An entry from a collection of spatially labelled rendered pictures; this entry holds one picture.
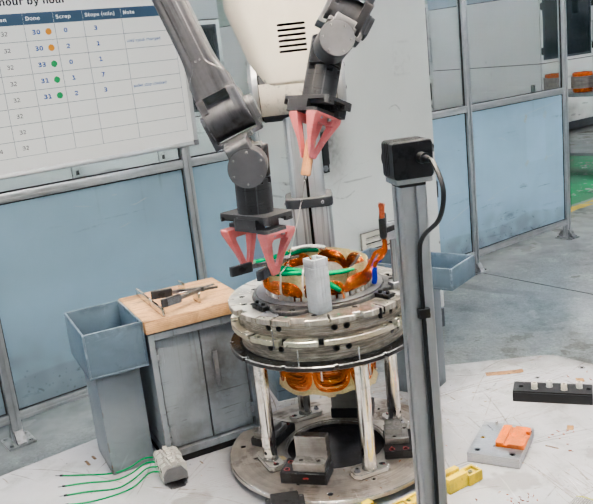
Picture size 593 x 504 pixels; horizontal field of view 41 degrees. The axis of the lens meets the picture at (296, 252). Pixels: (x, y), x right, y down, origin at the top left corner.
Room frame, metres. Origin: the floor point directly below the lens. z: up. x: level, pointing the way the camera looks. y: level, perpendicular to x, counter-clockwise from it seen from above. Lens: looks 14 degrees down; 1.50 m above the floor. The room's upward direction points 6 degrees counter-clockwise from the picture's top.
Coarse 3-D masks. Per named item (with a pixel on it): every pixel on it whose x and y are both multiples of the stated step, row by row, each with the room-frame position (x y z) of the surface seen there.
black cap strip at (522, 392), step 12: (516, 384) 1.46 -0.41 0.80; (528, 384) 1.46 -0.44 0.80; (540, 384) 1.45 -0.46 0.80; (552, 384) 1.45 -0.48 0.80; (588, 384) 1.43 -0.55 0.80; (516, 396) 1.43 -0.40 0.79; (528, 396) 1.42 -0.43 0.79; (540, 396) 1.42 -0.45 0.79; (552, 396) 1.41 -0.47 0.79; (564, 396) 1.40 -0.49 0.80; (576, 396) 1.39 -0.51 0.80; (588, 396) 1.38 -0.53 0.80
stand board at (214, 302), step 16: (176, 288) 1.52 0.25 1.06; (224, 288) 1.48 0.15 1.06; (128, 304) 1.45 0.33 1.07; (144, 304) 1.44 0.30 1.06; (160, 304) 1.42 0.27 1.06; (176, 304) 1.41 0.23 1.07; (192, 304) 1.40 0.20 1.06; (208, 304) 1.39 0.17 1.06; (224, 304) 1.39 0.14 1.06; (144, 320) 1.34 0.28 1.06; (160, 320) 1.34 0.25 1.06; (176, 320) 1.35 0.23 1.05; (192, 320) 1.36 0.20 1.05
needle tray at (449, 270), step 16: (368, 256) 1.67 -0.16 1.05; (384, 256) 1.65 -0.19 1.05; (432, 256) 1.58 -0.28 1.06; (448, 256) 1.56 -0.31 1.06; (464, 256) 1.54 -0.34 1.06; (432, 272) 1.47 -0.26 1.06; (448, 272) 1.45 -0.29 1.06; (464, 272) 1.49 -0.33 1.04; (448, 288) 1.45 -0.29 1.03; (400, 352) 1.54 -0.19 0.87; (400, 368) 1.54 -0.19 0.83; (400, 384) 1.54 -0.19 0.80
